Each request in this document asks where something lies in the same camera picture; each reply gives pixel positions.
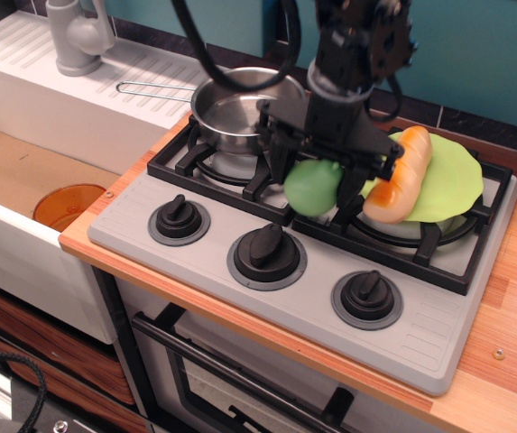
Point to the right black burner grate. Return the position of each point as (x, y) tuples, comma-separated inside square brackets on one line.
[(455, 254)]

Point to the orange plastic cup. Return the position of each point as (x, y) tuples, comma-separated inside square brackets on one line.
[(61, 207)]

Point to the grey toy stove top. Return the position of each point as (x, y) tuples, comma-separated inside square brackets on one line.
[(422, 348)]

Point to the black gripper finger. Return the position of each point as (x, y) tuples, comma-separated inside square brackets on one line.
[(280, 149), (354, 179)]

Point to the grey toy faucet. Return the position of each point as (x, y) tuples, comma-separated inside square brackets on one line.
[(79, 41)]

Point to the right black stove knob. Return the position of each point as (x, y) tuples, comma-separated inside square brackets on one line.
[(367, 300)]

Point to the left black burner grate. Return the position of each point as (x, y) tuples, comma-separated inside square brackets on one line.
[(231, 181)]

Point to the black burner grate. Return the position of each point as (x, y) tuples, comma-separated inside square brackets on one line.
[(455, 254), (231, 181)]

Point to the wood grain drawer front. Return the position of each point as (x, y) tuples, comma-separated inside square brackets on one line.
[(80, 371)]

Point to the green toy pear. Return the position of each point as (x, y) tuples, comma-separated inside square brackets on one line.
[(311, 186)]

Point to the light green plate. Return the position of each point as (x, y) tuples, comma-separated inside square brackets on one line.
[(453, 182)]

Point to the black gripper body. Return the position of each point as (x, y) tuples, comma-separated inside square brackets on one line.
[(340, 132)]

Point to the middle black stove knob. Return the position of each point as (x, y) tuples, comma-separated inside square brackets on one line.
[(267, 259)]

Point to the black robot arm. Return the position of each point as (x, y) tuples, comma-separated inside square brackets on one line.
[(361, 44)]

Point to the oven door with handle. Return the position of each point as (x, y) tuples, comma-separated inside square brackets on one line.
[(233, 385)]

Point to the stainless steel pot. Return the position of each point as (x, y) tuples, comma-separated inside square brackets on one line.
[(226, 119)]

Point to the black stove knob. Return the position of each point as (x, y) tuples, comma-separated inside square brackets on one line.
[(267, 259), (367, 300), (178, 222)]

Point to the left black stove knob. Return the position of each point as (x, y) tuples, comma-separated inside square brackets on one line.
[(178, 222)]

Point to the white toy sink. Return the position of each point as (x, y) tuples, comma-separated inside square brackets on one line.
[(57, 131)]

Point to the toy bread loaf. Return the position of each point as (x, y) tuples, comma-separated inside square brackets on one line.
[(391, 201)]

